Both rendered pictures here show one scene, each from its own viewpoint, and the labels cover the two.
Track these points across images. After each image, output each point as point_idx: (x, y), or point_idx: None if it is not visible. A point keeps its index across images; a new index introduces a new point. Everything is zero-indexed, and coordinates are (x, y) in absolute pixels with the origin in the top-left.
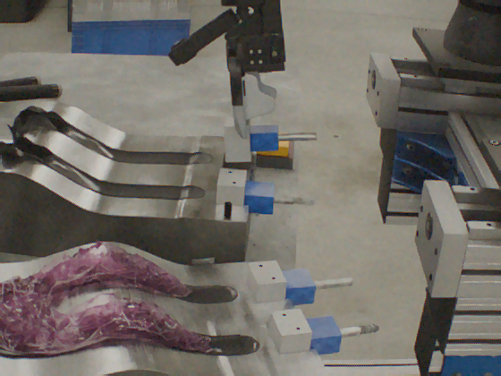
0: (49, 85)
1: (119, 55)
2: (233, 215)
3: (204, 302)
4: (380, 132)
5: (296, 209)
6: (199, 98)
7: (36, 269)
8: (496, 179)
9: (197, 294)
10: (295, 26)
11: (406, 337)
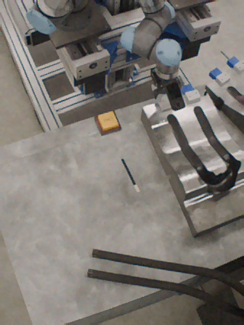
0: (99, 251)
1: (11, 254)
2: (203, 93)
3: (236, 93)
4: (74, 83)
5: (145, 101)
6: (56, 179)
7: None
8: (195, 6)
9: (234, 96)
10: None
11: None
